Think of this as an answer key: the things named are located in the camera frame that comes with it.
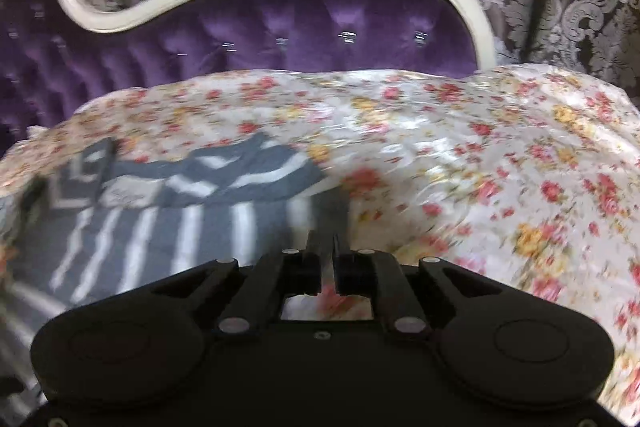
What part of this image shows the grey white striped cardigan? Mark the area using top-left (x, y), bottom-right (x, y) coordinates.
top-left (1, 133), bottom-right (349, 426)

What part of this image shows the floral bed quilt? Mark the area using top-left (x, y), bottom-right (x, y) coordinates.
top-left (1, 65), bottom-right (639, 425)

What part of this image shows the purple tufted headboard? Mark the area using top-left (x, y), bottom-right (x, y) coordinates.
top-left (1, 0), bottom-right (497, 148)

